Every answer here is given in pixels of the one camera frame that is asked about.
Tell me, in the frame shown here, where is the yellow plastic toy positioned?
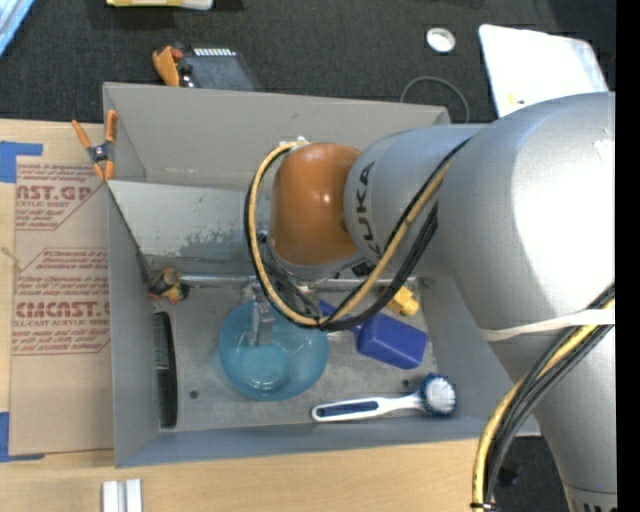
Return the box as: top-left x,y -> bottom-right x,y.
387,284 -> 421,318

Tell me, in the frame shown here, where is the white and blue dish brush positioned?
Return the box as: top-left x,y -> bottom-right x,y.
310,373 -> 458,424

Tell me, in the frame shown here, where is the grey metal bin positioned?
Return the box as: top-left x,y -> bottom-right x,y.
102,82 -> 542,469

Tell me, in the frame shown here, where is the brown cardboard board red print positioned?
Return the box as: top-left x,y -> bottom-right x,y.
0,118 -> 117,459

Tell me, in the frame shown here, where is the orange and black toy figure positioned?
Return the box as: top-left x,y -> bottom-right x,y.
147,266 -> 191,305

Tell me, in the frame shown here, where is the black comb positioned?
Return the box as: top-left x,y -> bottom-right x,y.
151,310 -> 180,430

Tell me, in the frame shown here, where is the clear blue plastic bowl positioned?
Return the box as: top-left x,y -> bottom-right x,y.
218,299 -> 331,402

